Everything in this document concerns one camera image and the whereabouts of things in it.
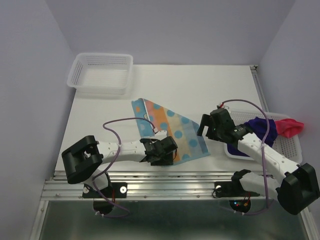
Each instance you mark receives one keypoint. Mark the right white plastic basket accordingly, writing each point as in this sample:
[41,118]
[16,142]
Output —
[288,147]

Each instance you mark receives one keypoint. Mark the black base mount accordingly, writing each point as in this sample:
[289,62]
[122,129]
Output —
[117,190]
[228,189]

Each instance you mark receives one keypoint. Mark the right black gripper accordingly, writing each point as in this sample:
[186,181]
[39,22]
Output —
[206,120]

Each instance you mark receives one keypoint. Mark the pink towel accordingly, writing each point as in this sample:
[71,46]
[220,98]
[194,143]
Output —
[289,127]

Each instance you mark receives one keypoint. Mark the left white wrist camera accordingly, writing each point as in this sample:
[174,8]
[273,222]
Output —
[160,135]

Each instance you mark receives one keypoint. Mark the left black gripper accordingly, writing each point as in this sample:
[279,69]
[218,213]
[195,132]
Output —
[167,160]

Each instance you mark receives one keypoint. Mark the white plastic basket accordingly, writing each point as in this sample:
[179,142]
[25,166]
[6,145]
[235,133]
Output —
[288,147]
[101,73]

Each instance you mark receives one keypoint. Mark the polka dot striped towel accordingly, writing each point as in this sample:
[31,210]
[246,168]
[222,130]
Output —
[180,128]

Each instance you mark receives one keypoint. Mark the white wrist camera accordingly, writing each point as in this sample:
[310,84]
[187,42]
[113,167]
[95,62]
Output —
[223,106]
[160,135]

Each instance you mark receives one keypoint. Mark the aluminium rail frame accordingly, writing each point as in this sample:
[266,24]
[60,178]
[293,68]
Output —
[165,203]

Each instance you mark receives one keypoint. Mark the left white plastic basket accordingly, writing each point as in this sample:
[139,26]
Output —
[101,73]

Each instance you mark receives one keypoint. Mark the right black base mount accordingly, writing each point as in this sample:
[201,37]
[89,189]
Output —
[228,189]

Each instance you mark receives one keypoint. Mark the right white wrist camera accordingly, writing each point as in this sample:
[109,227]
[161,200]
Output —
[223,106]

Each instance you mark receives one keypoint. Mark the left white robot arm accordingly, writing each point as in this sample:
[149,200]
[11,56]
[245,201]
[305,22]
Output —
[82,160]

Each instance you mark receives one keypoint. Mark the purple towel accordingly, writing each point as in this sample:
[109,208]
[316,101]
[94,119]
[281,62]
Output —
[259,127]

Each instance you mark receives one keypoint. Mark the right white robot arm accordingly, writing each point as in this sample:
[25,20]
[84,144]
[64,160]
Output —
[292,185]

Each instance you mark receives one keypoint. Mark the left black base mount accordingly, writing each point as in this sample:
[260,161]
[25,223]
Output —
[117,190]

